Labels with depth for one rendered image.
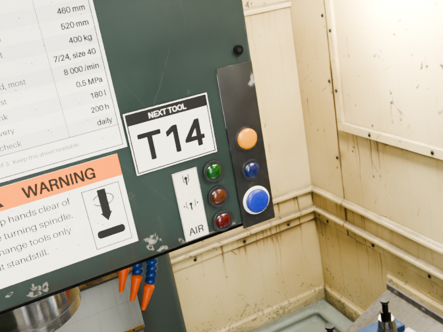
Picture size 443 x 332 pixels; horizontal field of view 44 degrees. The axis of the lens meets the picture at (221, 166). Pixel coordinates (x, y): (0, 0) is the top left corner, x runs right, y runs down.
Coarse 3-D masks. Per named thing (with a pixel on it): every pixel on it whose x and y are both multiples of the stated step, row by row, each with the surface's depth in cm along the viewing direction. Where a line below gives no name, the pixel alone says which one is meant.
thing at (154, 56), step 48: (96, 0) 54; (144, 0) 56; (192, 0) 58; (240, 0) 61; (144, 48) 57; (192, 48) 60; (240, 48) 62; (144, 96) 59; (144, 192) 61; (144, 240) 63; (192, 240) 65; (48, 288) 59
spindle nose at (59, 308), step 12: (48, 300) 73; (60, 300) 75; (72, 300) 77; (12, 312) 71; (24, 312) 72; (36, 312) 72; (48, 312) 74; (60, 312) 75; (72, 312) 77; (0, 324) 71; (12, 324) 72; (24, 324) 72; (36, 324) 73; (48, 324) 74; (60, 324) 75
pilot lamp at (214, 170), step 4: (212, 164) 63; (216, 164) 64; (208, 168) 63; (212, 168) 63; (216, 168) 64; (220, 168) 64; (208, 172) 63; (212, 172) 63; (216, 172) 64; (220, 172) 64; (208, 176) 64; (212, 176) 64; (216, 176) 64
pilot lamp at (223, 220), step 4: (220, 216) 65; (224, 216) 66; (228, 216) 66; (216, 220) 66; (220, 220) 65; (224, 220) 66; (228, 220) 66; (216, 224) 66; (220, 224) 66; (224, 224) 66; (228, 224) 66; (220, 228) 66; (224, 228) 66
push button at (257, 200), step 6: (252, 192) 66; (258, 192) 67; (264, 192) 67; (252, 198) 66; (258, 198) 67; (264, 198) 67; (252, 204) 67; (258, 204) 67; (264, 204) 67; (252, 210) 67; (258, 210) 67
